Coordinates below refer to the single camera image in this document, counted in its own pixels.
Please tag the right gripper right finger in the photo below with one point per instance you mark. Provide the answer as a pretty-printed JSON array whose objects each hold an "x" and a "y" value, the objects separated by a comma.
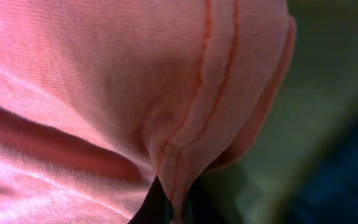
[{"x": 199, "y": 208}]

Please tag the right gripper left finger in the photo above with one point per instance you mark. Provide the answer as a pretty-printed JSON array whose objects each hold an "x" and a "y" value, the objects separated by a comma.
[{"x": 156, "y": 208}]

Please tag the navy blue garment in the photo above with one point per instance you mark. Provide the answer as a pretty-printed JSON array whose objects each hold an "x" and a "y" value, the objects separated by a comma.
[{"x": 331, "y": 195}]

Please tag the orange soccer t-shirt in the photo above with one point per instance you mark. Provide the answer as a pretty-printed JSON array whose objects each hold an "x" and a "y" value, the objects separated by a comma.
[{"x": 99, "y": 98}]

